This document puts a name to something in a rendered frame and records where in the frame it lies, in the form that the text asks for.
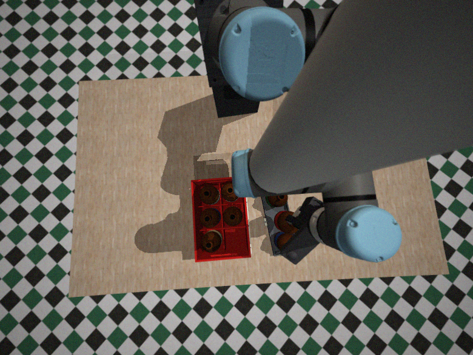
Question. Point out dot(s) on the brown bottle with red label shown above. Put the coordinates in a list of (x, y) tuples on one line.
[(281, 223)]

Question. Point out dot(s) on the brown bottle with blue label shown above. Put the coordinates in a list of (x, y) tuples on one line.
[(281, 238)]

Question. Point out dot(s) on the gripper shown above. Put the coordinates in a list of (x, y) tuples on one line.
[(309, 205)]

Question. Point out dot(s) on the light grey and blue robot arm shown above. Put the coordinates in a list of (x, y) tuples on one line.
[(371, 84)]

